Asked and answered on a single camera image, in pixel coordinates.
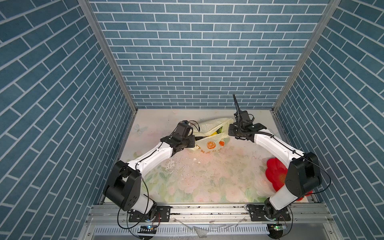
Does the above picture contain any yellow plastic fruit-print bag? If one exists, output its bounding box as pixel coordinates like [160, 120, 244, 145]
[190, 118, 234, 154]

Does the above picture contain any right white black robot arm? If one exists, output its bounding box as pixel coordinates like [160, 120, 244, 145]
[229, 110, 324, 221]

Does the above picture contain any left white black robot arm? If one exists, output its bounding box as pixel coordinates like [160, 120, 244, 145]
[103, 121, 195, 220]

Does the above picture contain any green fake grape bunch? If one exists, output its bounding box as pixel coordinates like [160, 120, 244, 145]
[216, 127, 223, 134]

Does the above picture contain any red flower-shaped plate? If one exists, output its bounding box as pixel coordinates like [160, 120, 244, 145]
[265, 157, 314, 202]

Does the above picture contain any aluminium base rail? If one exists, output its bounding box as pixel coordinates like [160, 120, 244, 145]
[80, 203, 342, 240]

